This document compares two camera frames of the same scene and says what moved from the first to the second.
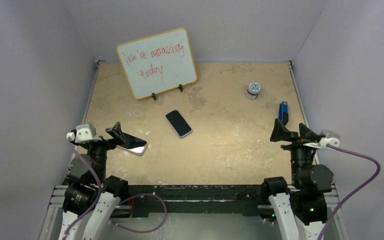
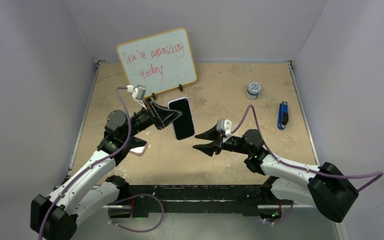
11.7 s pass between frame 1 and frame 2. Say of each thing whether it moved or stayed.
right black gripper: moved
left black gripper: moved
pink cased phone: stayed
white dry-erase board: stayed
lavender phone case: moved
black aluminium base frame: stayed
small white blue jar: stayed
